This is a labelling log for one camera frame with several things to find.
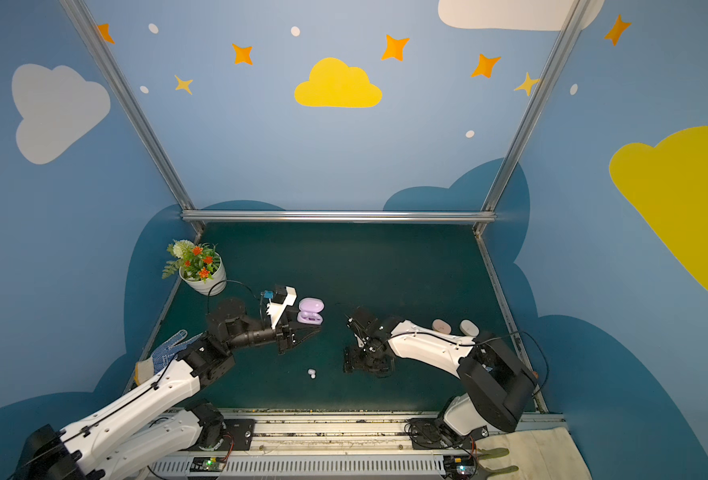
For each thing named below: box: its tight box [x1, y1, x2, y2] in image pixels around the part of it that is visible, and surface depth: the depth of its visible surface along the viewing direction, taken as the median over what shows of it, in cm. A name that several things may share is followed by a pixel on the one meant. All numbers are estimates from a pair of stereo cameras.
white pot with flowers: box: [162, 239, 227, 297], surface depth 95 cm
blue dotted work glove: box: [134, 330, 203, 385], surface depth 88 cm
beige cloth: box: [475, 427, 592, 480], surface depth 73 cm
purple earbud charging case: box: [296, 297, 325, 326], surface depth 69 cm
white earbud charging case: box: [460, 320, 480, 337], surface depth 95 cm
